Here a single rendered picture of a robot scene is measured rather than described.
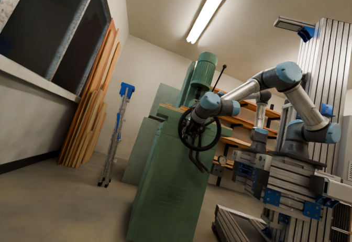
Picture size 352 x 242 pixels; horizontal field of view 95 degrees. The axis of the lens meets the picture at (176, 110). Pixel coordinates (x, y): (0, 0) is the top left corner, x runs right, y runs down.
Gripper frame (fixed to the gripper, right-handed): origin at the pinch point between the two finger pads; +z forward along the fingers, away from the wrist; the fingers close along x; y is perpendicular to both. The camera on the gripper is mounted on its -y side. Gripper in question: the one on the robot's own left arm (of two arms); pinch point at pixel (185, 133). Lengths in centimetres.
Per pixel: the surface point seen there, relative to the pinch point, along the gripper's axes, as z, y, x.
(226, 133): 14.9, -21.3, 36.6
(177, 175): 34.3, 13.0, 9.0
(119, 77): 189, -211, -119
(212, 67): -3, -72, 14
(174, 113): 13.9, -23.0, -7.0
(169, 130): 20.5, -11.6, -6.4
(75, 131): 130, -37, -108
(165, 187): 39.2, 21.5, 3.2
